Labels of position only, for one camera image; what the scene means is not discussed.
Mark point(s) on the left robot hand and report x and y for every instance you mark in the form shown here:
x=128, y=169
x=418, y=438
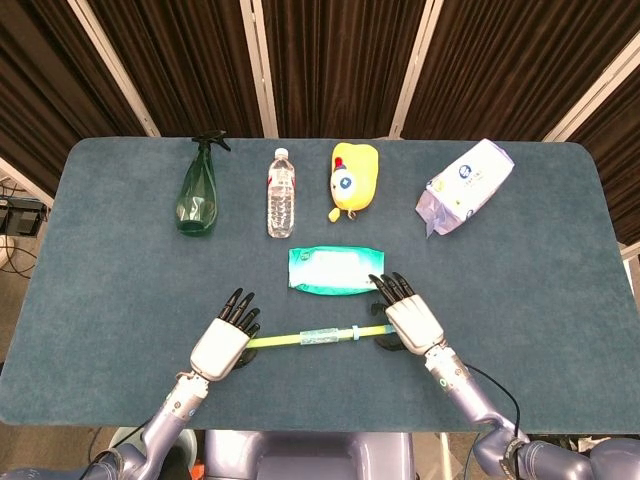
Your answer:
x=220, y=345

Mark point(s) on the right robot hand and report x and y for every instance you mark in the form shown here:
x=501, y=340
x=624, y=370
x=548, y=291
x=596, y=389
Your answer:
x=415, y=325

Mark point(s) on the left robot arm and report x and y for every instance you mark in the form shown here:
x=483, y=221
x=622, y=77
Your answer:
x=165, y=430

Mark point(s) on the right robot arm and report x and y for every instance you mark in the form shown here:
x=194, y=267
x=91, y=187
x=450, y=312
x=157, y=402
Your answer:
x=480, y=405

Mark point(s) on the green wet wipes pack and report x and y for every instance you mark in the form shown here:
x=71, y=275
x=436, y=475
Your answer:
x=330, y=267

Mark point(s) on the pale green bin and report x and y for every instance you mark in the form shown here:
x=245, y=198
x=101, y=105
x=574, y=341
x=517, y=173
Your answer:
x=185, y=445

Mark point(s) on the blue felt table cover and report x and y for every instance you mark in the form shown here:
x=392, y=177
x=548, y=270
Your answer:
x=100, y=300

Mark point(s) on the purple-grey robot torso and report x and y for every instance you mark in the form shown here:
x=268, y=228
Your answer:
x=300, y=455

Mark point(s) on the green spray bottle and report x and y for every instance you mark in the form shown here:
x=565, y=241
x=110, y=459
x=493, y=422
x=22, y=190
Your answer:
x=197, y=200

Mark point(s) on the purple tissue pack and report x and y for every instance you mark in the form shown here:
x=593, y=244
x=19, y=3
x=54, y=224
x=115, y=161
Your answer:
x=465, y=185

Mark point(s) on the clear plastic water bottle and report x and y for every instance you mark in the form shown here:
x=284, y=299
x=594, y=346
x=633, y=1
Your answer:
x=281, y=200

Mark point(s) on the yellow plush toy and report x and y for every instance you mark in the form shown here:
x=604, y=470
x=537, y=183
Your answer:
x=357, y=175

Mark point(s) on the black equipment box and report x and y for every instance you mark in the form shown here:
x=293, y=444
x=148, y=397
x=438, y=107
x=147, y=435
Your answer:
x=22, y=215

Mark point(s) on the dark brown curtain panel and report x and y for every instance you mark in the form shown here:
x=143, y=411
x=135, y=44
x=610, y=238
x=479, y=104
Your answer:
x=620, y=175
x=50, y=100
x=340, y=65
x=500, y=65
x=190, y=65

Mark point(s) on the white frame post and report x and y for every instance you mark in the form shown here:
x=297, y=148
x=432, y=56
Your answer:
x=415, y=70
x=260, y=75
x=590, y=90
x=115, y=70

